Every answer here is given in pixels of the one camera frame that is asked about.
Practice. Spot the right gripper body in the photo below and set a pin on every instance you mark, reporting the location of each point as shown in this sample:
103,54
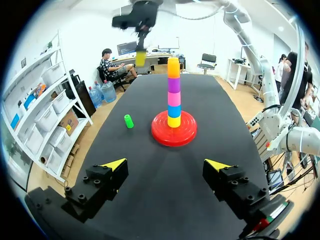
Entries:
142,15

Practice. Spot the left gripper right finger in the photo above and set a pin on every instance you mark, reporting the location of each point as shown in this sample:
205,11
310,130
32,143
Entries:
232,185

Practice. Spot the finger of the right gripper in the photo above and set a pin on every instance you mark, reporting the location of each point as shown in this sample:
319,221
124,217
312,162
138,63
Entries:
141,56

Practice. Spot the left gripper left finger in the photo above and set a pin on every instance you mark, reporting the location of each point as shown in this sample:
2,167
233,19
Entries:
100,185

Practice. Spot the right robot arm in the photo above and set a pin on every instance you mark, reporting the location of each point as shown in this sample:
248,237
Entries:
268,85

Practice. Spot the red round base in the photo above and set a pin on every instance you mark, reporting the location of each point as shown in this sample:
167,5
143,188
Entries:
185,132

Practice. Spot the person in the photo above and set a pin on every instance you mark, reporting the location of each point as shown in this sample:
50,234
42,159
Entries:
298,80
110,66
280,70

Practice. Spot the orange cylinder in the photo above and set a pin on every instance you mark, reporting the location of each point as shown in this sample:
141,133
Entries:
173,68

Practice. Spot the purple cylinder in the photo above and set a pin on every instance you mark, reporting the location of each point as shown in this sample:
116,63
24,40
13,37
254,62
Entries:
174,85

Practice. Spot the pink cylinder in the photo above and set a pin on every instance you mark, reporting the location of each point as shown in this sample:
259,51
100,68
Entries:
174,98

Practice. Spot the blue cylinder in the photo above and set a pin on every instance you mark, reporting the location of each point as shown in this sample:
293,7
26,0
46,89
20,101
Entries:
174,111

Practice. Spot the green cylinder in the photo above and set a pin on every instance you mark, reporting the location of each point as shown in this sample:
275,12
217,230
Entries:
129,121

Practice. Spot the yellow cylinder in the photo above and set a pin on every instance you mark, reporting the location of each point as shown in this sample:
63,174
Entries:
173,122

